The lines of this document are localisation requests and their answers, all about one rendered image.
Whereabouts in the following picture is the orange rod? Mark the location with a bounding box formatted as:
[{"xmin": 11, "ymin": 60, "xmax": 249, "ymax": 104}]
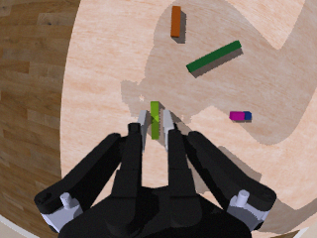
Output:
[{"xmin": 170, "ymin": 6, "xmax": 180, "ymax": 38}]

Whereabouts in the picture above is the short magenta rod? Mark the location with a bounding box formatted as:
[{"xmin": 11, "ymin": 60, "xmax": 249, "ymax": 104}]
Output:
[{"xmin": 229, "ymin": 111, "xmax": 245, "ymax": 120}]

